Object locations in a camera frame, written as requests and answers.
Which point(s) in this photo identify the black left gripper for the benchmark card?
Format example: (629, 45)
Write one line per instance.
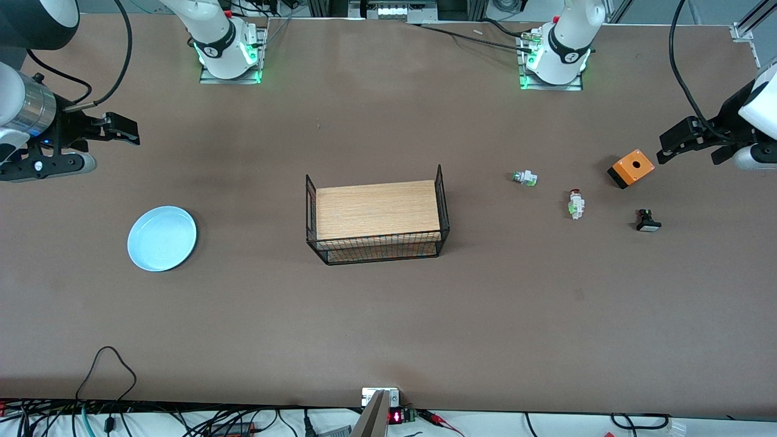
(722, 125)

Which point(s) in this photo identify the silver metal bracket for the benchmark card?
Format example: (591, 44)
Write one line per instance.
(371, 396)

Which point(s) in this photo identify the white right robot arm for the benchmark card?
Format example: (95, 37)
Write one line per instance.
(218, 36)

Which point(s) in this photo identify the wooden board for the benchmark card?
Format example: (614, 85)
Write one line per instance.
(376, 209)

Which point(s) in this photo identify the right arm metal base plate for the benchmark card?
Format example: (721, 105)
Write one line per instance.
(209, 77)

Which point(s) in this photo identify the green push button switch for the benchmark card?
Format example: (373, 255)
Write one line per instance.
(525, 178)

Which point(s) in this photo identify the grey metal beam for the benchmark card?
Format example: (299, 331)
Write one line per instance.
(371, 422)

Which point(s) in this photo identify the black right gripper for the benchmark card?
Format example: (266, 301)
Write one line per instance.
(68, 130)

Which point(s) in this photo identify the red display circuit board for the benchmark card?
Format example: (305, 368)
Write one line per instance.
(400, 416)

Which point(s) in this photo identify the black square push button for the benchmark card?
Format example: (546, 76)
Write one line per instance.
(647, 223)

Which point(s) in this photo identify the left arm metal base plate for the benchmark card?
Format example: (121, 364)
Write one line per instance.
(546, 87)

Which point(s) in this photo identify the orange button enclosure box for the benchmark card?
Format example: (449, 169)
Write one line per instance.
(632, 165)

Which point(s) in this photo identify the red clip lead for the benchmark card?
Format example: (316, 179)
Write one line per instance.
(440, 422)

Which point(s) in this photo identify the light blue round plate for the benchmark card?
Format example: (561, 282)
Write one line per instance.
(162, 238)

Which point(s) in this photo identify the red push button switch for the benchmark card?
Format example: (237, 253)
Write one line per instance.
(576, 205)

